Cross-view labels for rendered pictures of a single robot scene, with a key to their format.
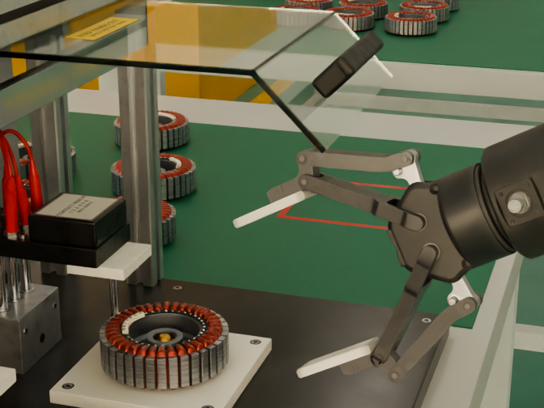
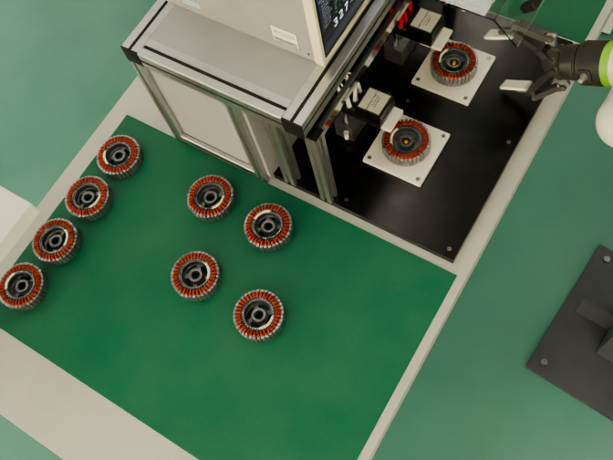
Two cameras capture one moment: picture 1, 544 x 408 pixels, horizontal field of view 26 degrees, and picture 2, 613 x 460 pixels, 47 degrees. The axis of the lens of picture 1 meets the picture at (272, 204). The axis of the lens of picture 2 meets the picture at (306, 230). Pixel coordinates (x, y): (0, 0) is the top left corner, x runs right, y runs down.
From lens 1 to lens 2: 0.96 m
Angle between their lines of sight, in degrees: 50
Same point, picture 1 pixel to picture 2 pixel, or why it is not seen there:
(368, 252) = not seen: outside the picture
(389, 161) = (545, 38)
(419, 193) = (553, 52)
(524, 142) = (592, 54)
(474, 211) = (568, 70)
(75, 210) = (424, 23)
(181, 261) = not seen: outside the picture
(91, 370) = (426, 70)
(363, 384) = not seen: hidden behind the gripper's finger
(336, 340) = (522, 55)
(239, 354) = (481, 66)
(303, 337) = (508, 52)
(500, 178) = (579, 66)
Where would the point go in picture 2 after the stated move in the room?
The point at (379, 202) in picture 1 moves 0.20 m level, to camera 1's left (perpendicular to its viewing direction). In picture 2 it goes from (537, 50) to (442, 41)
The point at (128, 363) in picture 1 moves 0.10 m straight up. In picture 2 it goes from (439, 78) to (441, 51)
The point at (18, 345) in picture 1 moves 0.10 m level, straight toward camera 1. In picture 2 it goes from (400, 57) to (402, 92)
